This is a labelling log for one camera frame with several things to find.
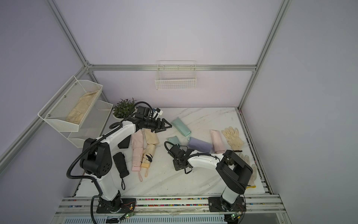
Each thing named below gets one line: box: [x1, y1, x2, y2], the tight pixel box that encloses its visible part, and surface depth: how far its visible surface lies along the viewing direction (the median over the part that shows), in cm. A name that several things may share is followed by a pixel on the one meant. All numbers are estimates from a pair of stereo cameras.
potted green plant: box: [112, 98, 138, 120], surface depth 100 cm
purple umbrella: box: [187, 136, 214, 154], surface depth 97 cm
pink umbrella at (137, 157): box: [131, 147, 144, 182], surface depth 91 cm
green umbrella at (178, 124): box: [171, 116, 192, 137], surface depth 107 cm
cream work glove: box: [221, 126, 245, 153], surface depth 103 cm
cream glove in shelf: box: [65, 90, 99, 126], surface depth 81 cm
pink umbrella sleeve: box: [131, 129, 145, 157], surface depth 97 cm
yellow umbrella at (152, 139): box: [140, 133, 160, 178], surface depth 93 cm
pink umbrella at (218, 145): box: [209, 129, 226, 154], surface depth 99 cm
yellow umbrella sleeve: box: [144, 128, 160, 146], surface depth 103 cm
